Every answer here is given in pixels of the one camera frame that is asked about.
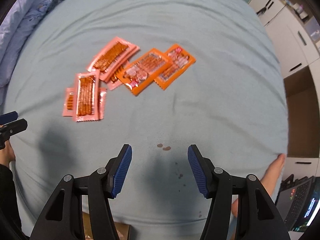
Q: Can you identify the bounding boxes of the cardboard box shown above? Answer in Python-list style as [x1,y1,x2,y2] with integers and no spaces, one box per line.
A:
[82,212,131,239]

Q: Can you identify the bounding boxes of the left bare foot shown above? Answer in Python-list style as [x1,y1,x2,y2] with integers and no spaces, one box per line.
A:
[0,140,16,168]

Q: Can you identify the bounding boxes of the bare foot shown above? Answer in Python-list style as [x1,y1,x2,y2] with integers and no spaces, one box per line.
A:
[0,140,16,168]
[231,153,286,218]

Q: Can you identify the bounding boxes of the pink pack under left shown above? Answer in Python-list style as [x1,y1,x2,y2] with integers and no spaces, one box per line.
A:
[62,87,107,120]

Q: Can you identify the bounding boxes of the pink pack under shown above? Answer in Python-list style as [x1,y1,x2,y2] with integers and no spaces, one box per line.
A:
[107,61,129,91]
[62,87,107,120]

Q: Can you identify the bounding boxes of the right bare foot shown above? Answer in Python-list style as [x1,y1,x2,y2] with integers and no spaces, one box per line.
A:
[231,153,286,218]

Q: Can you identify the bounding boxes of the light blue bed sheet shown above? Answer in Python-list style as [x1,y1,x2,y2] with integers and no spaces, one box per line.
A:
[4,0,288,239]

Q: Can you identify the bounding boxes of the pink stick snack pack left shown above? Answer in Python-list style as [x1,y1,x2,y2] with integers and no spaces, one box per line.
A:
[73,70,100,122]

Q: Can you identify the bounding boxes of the pink stick snack pack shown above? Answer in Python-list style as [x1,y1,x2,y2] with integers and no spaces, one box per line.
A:
[87,37,140,82]
[73,70,100,122]

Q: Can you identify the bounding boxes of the pink pack under top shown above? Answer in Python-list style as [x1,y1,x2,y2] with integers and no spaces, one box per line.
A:
[107,61,129,91]

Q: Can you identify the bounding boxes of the orange snack pack front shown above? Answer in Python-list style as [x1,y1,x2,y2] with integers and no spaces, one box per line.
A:
[116,48,172,96]

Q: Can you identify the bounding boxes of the orange snack pack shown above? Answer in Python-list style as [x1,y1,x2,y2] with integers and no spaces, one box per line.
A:
[116,48,172,96]
[155,44,196,90]

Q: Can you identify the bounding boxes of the black laptop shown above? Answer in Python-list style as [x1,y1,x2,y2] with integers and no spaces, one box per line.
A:
[276,175,319,232]

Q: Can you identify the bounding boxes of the orange snack pack rear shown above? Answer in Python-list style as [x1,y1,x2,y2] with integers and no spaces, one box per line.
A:
[155,44,196,90]

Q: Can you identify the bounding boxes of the pink stick snack pack top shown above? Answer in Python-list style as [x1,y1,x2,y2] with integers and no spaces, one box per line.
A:
[87,37,140,82]

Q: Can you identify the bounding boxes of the white cabinet drawers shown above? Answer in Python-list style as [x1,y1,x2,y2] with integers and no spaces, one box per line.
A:
[248,0,319,78]

